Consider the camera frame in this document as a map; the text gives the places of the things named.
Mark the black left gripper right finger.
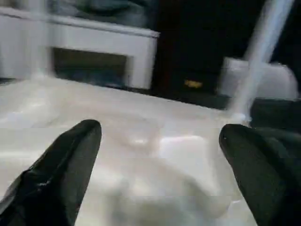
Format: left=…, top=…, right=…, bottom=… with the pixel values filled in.
left=218, top=124, right=301, bottom=226

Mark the small gold label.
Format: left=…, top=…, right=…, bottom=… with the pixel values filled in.
left=184, top=80, right=203, bottom=88

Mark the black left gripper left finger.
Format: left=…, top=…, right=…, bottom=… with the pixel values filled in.
left=0, top=119, right=102, bottom=226

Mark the white cabinet with glass doors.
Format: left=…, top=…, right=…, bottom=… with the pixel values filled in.
left=0, top=7, right=160, bottom=90

